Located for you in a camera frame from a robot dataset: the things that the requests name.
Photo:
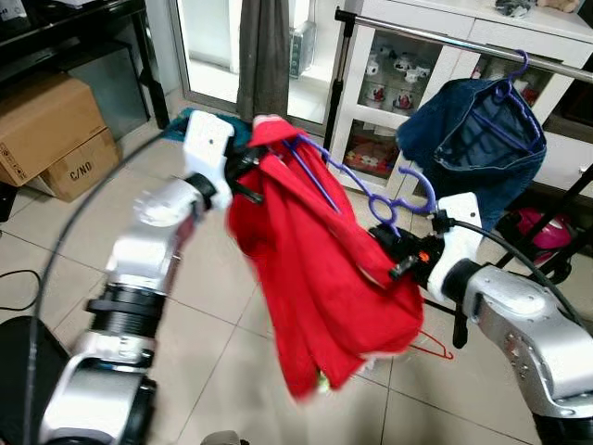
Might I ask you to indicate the purple plastic hanger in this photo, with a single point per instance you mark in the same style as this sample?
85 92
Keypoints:
510 89
369 197

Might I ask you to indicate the plain red shirt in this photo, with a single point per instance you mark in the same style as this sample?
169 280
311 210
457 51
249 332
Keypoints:
315 269

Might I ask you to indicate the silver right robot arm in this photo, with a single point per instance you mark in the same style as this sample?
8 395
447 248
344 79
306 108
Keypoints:
528 343

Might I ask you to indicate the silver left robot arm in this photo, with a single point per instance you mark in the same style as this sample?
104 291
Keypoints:
139 250

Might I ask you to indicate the red toy box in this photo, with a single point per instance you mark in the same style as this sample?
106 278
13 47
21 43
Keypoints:
371 158

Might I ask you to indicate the teal floor mat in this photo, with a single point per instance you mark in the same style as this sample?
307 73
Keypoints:
174 122

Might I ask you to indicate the white crumpled cloth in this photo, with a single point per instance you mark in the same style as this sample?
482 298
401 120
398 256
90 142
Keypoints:
378 356

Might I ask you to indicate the dark blue denim garment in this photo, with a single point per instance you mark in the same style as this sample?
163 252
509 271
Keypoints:
422 120

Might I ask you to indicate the grey curtain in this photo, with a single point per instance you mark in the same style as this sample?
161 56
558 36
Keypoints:
264 56

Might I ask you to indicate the white framed glass door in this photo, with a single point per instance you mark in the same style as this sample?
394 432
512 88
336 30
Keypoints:
213 46

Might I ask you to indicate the magenta round appliance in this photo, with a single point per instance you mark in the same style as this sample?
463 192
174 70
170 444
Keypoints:
542 232

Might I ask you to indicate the white cloth green print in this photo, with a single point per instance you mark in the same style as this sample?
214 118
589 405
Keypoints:
321 381

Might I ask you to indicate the grey metal box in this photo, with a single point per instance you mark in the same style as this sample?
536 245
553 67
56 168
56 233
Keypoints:
107 88

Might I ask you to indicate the printed brown cardboard box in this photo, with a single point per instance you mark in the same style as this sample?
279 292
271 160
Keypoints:
83 167

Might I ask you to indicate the white ceramic figure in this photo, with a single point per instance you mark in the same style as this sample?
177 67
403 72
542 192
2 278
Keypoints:
375 67

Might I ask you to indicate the plain brown cardboard box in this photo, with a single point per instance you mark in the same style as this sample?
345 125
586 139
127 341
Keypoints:
46 120

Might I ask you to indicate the white glass door cabinet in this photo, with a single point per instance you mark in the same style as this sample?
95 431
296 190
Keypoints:
422 9

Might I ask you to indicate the black desk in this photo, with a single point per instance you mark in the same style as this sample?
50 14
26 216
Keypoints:
56 28

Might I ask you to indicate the grey plush toy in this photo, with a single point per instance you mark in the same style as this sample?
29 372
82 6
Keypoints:
514 7

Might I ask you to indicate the beige plush toy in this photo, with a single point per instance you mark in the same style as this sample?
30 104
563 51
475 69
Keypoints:
561 5

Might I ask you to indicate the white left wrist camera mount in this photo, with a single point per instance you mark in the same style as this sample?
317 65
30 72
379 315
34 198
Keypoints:
208 148

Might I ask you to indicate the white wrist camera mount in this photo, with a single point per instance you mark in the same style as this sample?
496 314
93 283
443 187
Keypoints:
459 241
208 148

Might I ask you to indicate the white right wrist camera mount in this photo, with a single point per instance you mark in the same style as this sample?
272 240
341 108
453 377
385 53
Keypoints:
459 241

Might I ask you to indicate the clothes rack with silver rail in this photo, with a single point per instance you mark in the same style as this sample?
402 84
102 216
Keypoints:
445 42

